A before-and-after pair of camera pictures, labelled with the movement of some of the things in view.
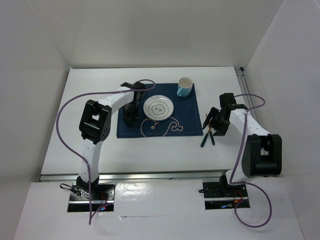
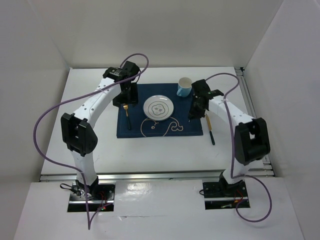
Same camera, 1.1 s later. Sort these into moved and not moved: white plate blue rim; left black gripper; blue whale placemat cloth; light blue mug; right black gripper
Moved: right black gripper; left black gripper
Not moved: light blue mug; white plate blue rim; blue whale placemat cloth
